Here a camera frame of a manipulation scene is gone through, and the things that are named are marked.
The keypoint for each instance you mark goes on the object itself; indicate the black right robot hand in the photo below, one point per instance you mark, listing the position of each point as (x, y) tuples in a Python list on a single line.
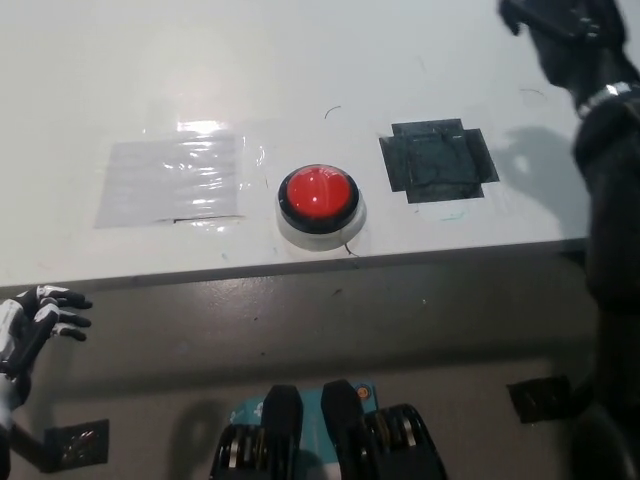
[(585, 45)]

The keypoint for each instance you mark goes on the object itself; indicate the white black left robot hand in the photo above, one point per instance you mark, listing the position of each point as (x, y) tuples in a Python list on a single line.
[(22, 330)]

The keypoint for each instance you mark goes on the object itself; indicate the red dome push button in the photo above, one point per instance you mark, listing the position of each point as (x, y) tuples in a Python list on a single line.
[(319, 192)]

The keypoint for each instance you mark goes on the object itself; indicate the black floor tape square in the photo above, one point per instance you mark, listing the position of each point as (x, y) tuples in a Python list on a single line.
[(77, 445), (540, 400)]

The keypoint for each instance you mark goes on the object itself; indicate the black tape patch on table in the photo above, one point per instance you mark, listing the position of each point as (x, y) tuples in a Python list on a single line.
[(437, 160)]

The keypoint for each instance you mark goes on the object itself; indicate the white paper sheet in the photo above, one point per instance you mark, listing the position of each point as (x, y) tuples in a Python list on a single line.
[(155, 185)]

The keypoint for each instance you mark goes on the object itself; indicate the clear plastic tape film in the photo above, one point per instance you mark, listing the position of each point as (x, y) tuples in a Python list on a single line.
[(252, 157)]

